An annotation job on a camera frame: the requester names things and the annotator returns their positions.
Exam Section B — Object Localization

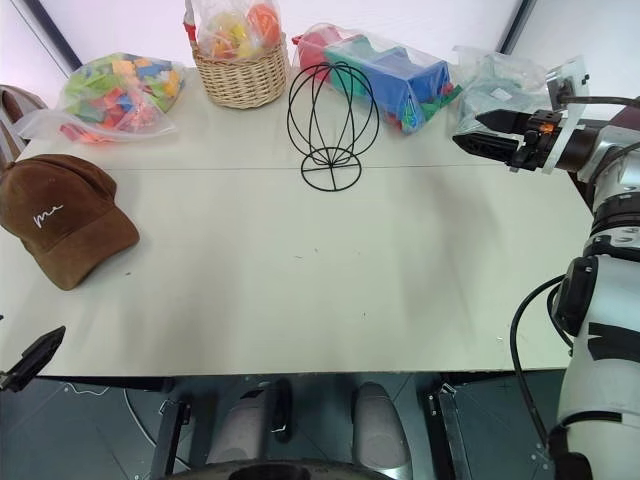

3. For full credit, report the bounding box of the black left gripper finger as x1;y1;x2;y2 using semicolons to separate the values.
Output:
2;325;67;394

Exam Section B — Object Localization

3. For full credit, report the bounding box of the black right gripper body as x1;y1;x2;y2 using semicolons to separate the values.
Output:
506;109;570;174

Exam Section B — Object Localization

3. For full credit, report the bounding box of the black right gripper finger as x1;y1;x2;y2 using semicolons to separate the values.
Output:
451;132;522;162
474;109;530;134

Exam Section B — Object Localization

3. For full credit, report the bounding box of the clear bag of grey items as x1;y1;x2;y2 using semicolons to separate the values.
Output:
451;44;557;137

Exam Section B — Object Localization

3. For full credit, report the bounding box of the dark maroon chair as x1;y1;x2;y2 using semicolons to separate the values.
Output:
611;106;640;133

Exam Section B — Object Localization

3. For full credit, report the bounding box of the clear bag of large blocks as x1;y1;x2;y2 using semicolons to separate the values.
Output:
291;22;464;135

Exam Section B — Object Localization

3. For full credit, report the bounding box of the metal table leg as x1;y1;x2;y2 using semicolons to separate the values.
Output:
148;394;194;477
423;382;477;480

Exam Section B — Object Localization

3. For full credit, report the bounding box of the grey rounded robot leg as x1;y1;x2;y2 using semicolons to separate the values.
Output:
351;381;410;469
206;377;294;467

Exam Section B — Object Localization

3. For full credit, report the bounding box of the brown chair back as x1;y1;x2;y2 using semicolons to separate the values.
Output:
0;84;51;162

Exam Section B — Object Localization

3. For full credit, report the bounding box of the woven wicker basket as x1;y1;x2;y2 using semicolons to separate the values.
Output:
191;31;291;110

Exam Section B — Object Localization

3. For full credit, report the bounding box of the clear bag of small bricks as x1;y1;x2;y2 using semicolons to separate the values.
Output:
17;51;187;147

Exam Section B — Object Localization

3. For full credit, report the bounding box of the clear bag of orange toys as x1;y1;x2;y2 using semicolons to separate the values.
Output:
181;0;282;60

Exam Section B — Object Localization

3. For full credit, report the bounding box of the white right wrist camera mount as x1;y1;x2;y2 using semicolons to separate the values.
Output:
541;54;592;176

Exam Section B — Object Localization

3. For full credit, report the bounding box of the brown corduroy baseball cap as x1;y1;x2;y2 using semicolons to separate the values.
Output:
0;153;141;292

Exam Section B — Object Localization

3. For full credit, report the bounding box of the black wire hat stand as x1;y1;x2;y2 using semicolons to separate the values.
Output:
286;60;380;192

